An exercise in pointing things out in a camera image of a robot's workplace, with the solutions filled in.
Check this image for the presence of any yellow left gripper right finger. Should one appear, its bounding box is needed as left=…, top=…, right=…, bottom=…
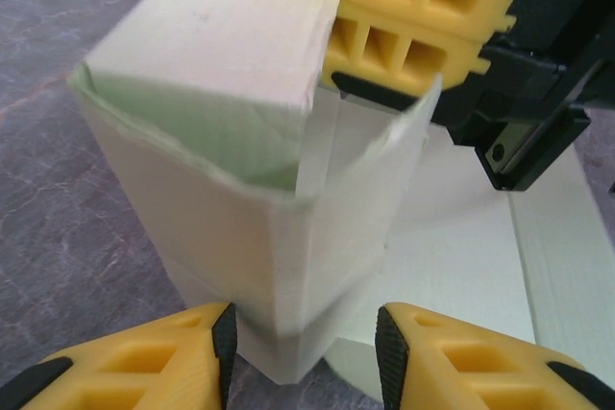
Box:
left=376, top=302, right=615, bottom=410

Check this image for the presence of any light green paper box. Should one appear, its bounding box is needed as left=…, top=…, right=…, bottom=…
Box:
left=66, top=0, right=615, bottom=402

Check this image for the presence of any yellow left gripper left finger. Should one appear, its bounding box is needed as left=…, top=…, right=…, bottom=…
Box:
left=0, top=301, right=238, bottom=410

